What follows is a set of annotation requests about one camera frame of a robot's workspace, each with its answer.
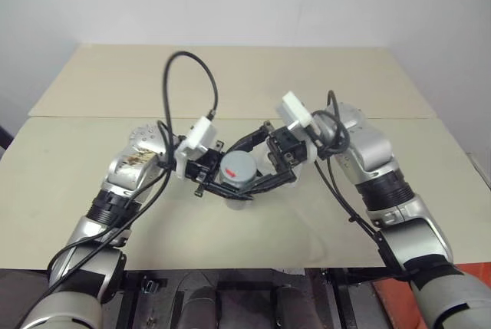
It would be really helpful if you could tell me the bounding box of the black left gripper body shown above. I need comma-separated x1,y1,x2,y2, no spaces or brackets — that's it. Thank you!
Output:
185,140,226,197

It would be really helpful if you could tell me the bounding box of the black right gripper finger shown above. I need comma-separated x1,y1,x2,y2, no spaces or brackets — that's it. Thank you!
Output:
227,120,275,154
237,169,298,197

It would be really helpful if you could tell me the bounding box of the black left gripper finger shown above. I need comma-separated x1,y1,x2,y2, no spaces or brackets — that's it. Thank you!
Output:
202,182,255,203
213,139,232,161

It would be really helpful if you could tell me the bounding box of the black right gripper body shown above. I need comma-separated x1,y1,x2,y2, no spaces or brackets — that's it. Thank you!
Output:
266,124,310,179

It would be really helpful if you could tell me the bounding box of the clear plastic jar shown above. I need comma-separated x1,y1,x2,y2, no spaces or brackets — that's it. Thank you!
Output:
222,185,254,212

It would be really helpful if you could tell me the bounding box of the grey cylindrical cup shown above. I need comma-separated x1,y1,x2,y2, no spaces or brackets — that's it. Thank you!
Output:
217,151,259,189

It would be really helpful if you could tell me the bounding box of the dark rounded shape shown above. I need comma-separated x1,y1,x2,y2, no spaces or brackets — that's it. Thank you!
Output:
274,285,320,329
183,271,220,329

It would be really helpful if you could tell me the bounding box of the red orange panel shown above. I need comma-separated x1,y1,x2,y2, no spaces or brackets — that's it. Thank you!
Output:
371,262,491,329

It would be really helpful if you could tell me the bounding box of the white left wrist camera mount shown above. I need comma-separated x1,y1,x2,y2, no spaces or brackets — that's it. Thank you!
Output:
174,115,218,182

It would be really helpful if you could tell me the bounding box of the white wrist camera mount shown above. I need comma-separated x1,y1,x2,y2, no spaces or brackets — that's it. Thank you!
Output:
174,115,218,182
275,90,320,162

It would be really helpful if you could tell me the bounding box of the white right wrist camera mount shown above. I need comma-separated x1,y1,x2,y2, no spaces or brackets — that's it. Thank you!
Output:
275,90,320,162

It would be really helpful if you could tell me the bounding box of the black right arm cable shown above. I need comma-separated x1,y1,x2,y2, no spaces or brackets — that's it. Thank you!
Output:
311,90,416,282

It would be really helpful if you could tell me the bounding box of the black frame under table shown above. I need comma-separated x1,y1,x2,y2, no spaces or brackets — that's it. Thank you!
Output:
0,267,384,329

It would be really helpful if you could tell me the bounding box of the black object at wall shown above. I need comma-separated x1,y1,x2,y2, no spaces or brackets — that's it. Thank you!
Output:
0,123,13,150

